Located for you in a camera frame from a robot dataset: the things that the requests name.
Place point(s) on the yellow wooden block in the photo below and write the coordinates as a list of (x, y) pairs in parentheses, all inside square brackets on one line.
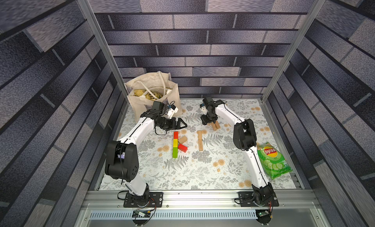
[(175, 143)]

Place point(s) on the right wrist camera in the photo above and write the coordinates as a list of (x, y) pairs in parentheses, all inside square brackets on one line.
[(203, 108)]

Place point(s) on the natural block numbered 49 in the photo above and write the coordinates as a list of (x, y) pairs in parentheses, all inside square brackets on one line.
[(214, 127)]

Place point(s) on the green wooden block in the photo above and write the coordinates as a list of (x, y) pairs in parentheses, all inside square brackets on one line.
[(175, 152)]

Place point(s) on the right aluminium frame post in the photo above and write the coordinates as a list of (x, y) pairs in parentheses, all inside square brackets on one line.
[(316, 7)]

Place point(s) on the circuit board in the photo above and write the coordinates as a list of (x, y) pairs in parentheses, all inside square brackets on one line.
[(263, 216), (141, 214)]

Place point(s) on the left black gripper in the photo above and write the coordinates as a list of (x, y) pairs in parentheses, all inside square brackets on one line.
[(178, 123)]

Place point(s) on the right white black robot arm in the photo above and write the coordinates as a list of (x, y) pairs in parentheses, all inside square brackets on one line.
[(244, 138)]

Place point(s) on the left circuit board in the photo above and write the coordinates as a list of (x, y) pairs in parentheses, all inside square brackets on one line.
[(141, 214)]

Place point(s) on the right circuit board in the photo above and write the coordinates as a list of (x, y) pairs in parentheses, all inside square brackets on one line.
[(263, 216)]

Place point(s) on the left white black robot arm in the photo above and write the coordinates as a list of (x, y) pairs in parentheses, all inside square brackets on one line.
[(122, 160)]

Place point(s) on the natural block with engraved numbers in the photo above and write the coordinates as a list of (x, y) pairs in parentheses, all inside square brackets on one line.
[(200, 145)]

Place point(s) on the green chips bag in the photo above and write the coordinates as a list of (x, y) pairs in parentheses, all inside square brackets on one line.
[(273, 161)]

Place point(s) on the left aluminium frame post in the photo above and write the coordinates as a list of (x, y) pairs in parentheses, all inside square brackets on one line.
[(95, 27)]

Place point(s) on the beige canvas tote bag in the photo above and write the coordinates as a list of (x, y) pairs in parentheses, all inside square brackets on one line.
[(155, 81)]

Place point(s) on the aluminium frame post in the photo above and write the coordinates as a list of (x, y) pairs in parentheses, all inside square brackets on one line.
[(316, 7), (95, 27)]

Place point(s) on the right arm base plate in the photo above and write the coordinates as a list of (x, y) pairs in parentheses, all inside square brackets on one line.
[(249, 199)]

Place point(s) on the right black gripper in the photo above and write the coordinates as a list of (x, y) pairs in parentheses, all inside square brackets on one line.
[(209, 117)]

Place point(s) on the yellow items inside bag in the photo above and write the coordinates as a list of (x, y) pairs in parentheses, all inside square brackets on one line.
[(143, 93)]

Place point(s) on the aluminium front rail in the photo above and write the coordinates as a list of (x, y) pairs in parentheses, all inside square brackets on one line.
[(202, 200)]

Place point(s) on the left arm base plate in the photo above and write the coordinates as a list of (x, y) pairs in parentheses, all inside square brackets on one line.
[(152, 199)]

